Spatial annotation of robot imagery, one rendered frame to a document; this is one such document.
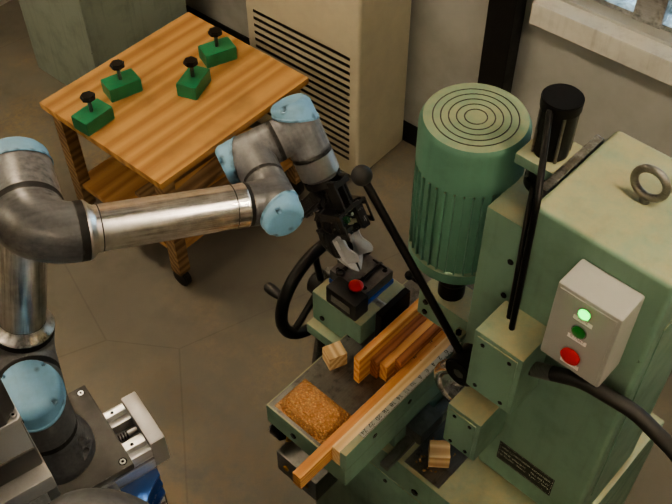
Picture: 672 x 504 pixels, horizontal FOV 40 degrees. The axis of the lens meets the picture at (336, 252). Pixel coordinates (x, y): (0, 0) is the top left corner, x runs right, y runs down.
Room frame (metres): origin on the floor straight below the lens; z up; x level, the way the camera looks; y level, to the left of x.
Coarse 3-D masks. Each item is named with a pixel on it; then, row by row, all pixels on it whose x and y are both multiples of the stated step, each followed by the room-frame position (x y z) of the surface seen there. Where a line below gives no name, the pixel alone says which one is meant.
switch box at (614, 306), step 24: (576, 264) 0.83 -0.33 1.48; (576, 288) 0.78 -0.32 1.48; (600, 288) 0.78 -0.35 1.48; (624, 288) 0.78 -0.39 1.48; (552, 312) 0.79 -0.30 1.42; (576, 312) 0.77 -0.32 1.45; (600, 312) 0.75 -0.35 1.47; (624, 312) 0.74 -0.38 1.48; (552, 336) 0.78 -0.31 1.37; (600, 336) 0.74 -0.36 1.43; (624, 336) 0.75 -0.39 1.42; (600, 360) 0.73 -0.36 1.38; (600, 384) 0.73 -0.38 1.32
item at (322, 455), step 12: (420, 360) 1.04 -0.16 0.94; (408, 372) 1.01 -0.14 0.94; (372, 396) 0.96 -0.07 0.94; (360, 408) 0.93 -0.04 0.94; (348, 420) 0.91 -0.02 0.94; (336, 432) 0.88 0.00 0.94; (324, 444) 0.86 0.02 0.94; (312, 456) 0.83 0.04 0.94; (324, 456) 0.83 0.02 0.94; (300, 468) 0.81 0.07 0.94; (312, 468) 0.81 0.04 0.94; (300, 480) 0.79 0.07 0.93
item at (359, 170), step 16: (352, 176) 1.07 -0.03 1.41; (368, 176) 1.06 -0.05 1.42; (368, 192) 1.06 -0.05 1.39; (384, 208) 1.05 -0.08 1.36; (384, 224) 1.03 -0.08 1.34; (400, 240) 1.02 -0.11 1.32; (416, 272) 0.99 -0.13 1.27; (432, 304) 0.96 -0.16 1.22; (448, 336) 0.93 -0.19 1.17; (464, 352) 0.91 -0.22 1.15; (448, 368) 0.90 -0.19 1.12; (464, 368) 0.88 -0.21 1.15; (464, 384) 0.88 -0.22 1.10
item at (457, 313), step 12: (432, 288) 1.11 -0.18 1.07; (468, 288) 1.11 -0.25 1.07; (420, 300) 1.11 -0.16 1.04; (444, 300) 1.09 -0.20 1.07; (468, 300) 1.08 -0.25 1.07; (420, 312) 1.11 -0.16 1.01; (432, 312) 1.09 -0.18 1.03; (444, 312) 1.07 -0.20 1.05; (456, 312) 1.06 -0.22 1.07; (468, 312) 1.06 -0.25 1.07; (456, 324) 1.05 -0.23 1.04
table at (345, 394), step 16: (416, 288) 1.25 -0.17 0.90; (320, 336) 1.16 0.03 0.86; (336, 336) 1.15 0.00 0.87; (352, 352) 1.09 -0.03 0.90; (320, 368) 1.05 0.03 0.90; (336, 368) 1.05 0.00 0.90; (352, 368) 1.05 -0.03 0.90; (320, 384) 1.01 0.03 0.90; (336, 384) 1.01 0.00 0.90; (352, 384) 1.01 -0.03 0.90; (368, 384) 1.01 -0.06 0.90; (384, 384) 1.01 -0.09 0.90; (272, 400) 0.97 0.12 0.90; (336, 400) 0.97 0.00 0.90; (352, 400) 0.97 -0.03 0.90; (272, 416) 0.95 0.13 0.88; (288, 432) 0.92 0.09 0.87; (304, 432) 0.90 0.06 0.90; (304, 448) 0.89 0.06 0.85; (368, 448) 0.87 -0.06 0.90; (336, 464) 0.84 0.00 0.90; (352, 464) 0.84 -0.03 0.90
